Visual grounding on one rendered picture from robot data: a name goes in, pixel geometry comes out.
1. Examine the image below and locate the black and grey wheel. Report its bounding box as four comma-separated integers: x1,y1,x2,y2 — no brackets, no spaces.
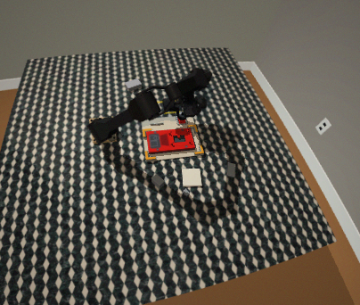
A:
178,111,186,120

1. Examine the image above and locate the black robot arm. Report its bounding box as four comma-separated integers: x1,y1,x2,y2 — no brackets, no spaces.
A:
87,67,212,144

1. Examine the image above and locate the cream square tile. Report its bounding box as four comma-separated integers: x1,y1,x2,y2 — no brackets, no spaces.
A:
182,169,202,187

